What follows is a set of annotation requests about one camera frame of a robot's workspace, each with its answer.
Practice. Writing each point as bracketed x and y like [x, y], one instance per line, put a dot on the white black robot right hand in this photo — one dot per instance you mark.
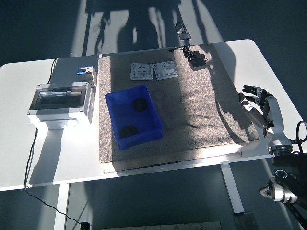
[275, 119]

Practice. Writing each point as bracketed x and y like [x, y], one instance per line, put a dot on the black hex nut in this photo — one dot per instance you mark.
[139, 104]
[129, 132]

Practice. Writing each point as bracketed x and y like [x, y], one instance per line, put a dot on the blue plastic box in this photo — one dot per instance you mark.
[127, 117]

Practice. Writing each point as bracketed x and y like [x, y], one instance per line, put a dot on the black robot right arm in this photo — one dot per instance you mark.
[287, 167]

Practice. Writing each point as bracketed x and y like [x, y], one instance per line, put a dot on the white table leg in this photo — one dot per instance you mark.
[61, 206]
[233, 191]

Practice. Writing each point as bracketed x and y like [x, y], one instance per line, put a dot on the grey-brown mat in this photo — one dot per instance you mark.
[187, 119]

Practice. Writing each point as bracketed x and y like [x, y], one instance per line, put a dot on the black power adapter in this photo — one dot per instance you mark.
[198, 64]

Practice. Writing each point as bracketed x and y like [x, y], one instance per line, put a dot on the dark table leg foot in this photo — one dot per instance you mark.
[244, 221]

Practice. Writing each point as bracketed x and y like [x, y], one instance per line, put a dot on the white socket plate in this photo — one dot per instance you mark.
[165, 70]
[141, 71]

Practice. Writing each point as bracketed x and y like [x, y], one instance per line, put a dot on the small grey floor device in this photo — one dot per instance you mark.
[185, 36]

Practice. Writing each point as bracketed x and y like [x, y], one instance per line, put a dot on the small dark floor device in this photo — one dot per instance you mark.
[179, 26]

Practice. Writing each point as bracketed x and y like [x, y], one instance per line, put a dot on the circuit breaker with blue label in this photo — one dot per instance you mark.
[84, 72]

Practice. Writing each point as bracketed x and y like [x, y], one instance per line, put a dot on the black floor plug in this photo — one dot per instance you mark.
[85, 225]

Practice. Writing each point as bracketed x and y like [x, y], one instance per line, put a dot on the grey electrical enclosure box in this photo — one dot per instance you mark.
[60, 103]

